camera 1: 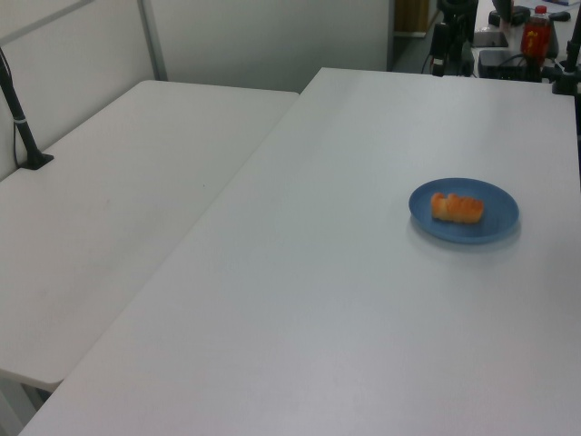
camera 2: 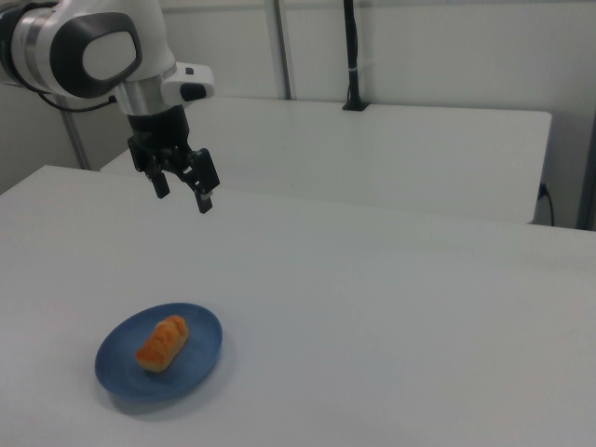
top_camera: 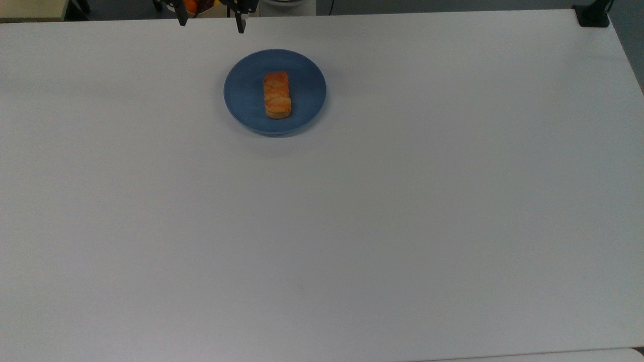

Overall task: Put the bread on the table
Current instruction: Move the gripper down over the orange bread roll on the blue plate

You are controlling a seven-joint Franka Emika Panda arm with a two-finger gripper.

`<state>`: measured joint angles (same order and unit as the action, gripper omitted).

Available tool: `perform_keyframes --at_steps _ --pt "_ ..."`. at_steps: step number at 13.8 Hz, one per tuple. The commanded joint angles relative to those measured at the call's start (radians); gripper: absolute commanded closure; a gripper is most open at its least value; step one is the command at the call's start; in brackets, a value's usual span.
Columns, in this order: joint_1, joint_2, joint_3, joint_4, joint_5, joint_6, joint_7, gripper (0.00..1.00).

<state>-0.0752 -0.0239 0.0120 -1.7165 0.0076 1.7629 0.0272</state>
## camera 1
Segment black camera pole with base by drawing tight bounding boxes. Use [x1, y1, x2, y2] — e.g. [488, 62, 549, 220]
[0, 45, 54, 172]

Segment wooden cabinet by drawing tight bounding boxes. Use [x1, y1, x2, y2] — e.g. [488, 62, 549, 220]
[393, 0, 430, 34]

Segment black box device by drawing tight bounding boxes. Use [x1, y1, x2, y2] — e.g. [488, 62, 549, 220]
[478, 48, 547, 82]

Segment orange bread roll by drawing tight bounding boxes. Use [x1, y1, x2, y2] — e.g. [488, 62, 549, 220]
[429, 192, 484, 225]

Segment red drink bottle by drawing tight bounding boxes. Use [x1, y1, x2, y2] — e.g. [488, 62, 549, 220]
[521, 5, 553, 65]

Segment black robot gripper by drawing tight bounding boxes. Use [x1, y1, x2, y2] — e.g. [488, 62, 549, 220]
[430, 0, 478, 77]

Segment grey flat tray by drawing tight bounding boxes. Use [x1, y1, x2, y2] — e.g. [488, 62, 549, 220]
[473, 29, 510, 49]

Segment black clamp stand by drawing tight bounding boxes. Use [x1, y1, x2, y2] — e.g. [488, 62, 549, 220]
[550, 17, 581, 96]

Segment dark tapered object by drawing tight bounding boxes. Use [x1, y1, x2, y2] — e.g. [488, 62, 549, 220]
[492, 0, 514, 34]

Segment white rounded-corner table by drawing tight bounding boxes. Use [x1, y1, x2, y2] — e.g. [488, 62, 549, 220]
[0, 79, 301, 436]

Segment thin black cable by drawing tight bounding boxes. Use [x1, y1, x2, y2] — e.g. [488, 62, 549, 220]
[0, 46, 20, 168]

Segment blue round plate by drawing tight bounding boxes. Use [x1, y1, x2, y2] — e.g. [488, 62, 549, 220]
[408, 177, 520, 245]

